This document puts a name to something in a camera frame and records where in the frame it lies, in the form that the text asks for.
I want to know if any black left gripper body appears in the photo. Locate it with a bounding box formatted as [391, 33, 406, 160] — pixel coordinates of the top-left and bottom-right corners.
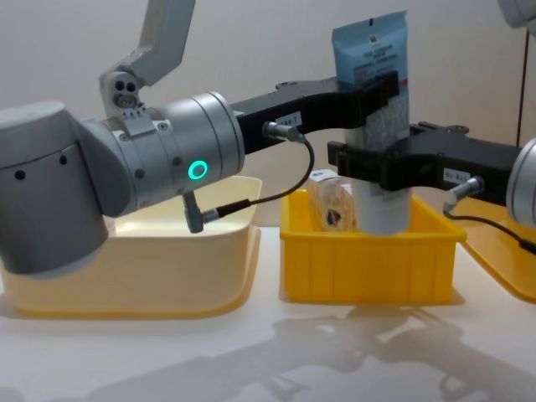
[231, 85, 336, 157]

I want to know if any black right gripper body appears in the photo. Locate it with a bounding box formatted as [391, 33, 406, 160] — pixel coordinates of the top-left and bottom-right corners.
[395, 124, 521, 207]

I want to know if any blue and white squeeze tube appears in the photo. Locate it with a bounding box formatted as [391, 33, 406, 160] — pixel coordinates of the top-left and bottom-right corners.
[331, 10, 415, 235]

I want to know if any clear plastic snack packet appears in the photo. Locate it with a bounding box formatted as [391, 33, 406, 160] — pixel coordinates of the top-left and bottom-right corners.
[307, 168, 362, 232]

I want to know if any yellow plastic bin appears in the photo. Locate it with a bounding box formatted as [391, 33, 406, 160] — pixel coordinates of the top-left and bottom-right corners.
[279, 188, 467, 305]

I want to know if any yellow plastic tray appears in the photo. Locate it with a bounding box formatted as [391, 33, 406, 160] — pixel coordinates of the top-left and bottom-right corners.
[453, 199, 536, 305]

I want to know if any cream plastic tub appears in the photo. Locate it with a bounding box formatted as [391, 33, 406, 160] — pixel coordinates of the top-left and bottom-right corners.
[0, 175, 263, 322]

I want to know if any left gripper dark cable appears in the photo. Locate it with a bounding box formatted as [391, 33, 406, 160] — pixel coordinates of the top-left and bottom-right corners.
[182, 121, 317, 234]

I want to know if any gripper dark cable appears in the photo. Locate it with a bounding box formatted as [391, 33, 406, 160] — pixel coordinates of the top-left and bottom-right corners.
[442, 177, 536, 253]
[182, 121, 317, 234]

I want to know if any right gripper dark cable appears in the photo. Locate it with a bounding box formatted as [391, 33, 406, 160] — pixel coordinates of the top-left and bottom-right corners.
[442, 177, 536, 253]

